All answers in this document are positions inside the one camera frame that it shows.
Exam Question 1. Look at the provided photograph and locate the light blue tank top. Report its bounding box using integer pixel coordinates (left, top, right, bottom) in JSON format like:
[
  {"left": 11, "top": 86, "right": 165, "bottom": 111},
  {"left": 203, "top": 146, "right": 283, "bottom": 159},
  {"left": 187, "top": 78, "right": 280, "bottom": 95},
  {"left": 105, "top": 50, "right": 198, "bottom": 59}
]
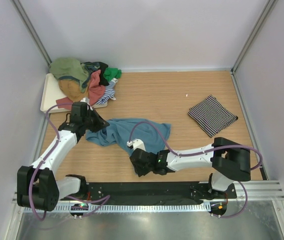
[{"left": 85, "top": 118, "right": 171, "bottom": 155}]

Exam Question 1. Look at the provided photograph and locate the black white striped tank top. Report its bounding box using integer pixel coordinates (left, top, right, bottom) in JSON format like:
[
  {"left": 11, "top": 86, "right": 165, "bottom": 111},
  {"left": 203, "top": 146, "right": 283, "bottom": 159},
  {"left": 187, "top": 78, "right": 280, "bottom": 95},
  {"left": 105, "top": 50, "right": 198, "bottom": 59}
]
[{"left": 188, "top": 95, "right": 238, "bottom": 138}]

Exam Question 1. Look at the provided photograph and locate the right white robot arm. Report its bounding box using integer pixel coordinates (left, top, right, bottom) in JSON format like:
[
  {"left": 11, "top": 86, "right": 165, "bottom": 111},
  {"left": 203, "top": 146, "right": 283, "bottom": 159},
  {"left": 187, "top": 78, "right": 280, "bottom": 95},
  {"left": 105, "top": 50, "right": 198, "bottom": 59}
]
[{"left": 127, "top": 137, "right": 251, "bottom": 198}]

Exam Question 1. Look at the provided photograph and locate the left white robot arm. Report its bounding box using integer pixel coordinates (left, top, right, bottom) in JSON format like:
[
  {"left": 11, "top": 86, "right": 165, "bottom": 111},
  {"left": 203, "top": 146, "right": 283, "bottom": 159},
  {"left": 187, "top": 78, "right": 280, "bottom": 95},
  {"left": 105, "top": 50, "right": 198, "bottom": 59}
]
[{"left": 16, "top": 101, "right": 109, "bottom": 212}]

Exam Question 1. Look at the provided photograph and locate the mustard yellow tank top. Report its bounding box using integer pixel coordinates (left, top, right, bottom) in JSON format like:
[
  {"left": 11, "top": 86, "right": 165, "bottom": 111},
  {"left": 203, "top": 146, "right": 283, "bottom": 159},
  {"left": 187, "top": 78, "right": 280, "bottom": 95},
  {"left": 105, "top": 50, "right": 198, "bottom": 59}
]
[{"left": 58, "top": 79, "right": 89, "bottom": 102}]

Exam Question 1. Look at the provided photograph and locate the salmon pink tank top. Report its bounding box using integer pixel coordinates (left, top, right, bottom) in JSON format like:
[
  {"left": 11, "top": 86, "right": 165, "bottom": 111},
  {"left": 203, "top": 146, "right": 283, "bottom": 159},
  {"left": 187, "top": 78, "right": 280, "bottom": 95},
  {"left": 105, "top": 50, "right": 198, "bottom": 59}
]
[{"left": 56, "top": 70, "right": 105, "bottom": 106}]

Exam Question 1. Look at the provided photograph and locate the blue white striped tank top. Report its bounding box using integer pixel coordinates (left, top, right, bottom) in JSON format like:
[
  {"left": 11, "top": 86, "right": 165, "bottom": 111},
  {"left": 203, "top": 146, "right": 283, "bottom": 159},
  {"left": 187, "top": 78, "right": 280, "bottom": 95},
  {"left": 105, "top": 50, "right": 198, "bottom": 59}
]
[{"left": 93, "top": 78, "right": 118, "bottom": 108}]

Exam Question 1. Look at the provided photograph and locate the olive green tank top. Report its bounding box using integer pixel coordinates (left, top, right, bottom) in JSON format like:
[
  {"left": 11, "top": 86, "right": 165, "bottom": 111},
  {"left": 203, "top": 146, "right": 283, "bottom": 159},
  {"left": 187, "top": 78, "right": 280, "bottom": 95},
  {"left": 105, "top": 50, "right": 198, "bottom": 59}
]
[{"left": 49, "top": 57, "right": 90, "bottom": 89}]

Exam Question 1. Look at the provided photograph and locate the bright green tank top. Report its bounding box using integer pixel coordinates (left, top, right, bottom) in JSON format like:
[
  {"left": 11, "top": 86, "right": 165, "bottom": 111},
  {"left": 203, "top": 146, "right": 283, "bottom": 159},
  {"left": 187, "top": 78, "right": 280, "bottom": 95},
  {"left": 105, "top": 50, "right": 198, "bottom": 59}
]
[{"left": 103, "top": 67, "right": 122, "bottom": 82}]

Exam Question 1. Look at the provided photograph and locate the white tray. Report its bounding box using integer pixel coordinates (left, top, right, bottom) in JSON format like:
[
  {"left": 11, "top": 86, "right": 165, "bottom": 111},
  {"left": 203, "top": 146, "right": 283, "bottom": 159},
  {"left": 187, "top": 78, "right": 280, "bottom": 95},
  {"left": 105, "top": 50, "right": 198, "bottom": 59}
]
[{"left": 40, "top": 73, "right": 107, "bottom": 114}]

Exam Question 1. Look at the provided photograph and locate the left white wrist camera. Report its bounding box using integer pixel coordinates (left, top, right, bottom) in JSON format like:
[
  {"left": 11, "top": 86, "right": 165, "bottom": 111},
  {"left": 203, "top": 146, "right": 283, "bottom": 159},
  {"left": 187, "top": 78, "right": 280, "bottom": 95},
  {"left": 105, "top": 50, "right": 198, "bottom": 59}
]
[{"left": 81, "top": 97, "right": 89, "bottom": 104}]

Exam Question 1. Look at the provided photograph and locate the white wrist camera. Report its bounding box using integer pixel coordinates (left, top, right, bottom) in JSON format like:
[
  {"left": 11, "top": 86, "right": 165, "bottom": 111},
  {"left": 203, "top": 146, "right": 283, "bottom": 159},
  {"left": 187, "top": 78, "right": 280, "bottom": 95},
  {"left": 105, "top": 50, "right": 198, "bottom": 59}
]
[
  {"left": 81, "top": 97, "right": 89, "bottom": 104},
  {"left": 127, "top": 138, "right": 146, "bottom": 151}
]

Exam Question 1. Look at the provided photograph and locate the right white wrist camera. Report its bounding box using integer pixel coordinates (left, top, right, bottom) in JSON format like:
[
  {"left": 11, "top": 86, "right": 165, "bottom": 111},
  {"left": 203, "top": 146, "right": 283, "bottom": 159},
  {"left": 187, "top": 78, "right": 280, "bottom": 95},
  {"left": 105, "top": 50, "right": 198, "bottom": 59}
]
[{"left": 127, "top": 138, "right": 146, "bottom": 151}]

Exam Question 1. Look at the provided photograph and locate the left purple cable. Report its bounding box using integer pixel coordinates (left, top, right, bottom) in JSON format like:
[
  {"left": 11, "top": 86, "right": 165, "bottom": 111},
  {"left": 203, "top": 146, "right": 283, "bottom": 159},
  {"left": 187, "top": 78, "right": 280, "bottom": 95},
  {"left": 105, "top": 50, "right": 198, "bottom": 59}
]
[{"left": 28, "top": 102, "right": 111, "bottom": 222}]

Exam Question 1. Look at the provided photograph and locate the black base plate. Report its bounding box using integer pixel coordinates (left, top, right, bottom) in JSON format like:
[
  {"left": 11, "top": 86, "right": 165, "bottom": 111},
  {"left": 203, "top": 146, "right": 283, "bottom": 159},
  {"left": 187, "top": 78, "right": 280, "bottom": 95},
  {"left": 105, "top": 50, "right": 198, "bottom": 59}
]
[{"left": 87, "top": 181, "right": 237, "bottom": 206}]

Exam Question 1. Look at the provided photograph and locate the slotted cable duct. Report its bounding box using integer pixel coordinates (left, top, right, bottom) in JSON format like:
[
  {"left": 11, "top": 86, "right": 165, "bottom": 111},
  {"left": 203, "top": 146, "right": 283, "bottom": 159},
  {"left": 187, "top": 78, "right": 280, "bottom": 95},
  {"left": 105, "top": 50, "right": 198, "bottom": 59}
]
[{"left": 53, "top": 202, "right": 211, "bottom": 213}]

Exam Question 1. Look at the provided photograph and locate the aluminium frame rail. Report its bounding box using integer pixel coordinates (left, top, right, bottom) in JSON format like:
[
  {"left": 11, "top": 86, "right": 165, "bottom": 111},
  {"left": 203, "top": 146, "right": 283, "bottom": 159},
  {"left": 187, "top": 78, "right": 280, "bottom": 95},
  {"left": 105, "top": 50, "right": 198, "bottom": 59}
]
[{"left": 11, "top": 180, "right": 284, "bottom": 203}]

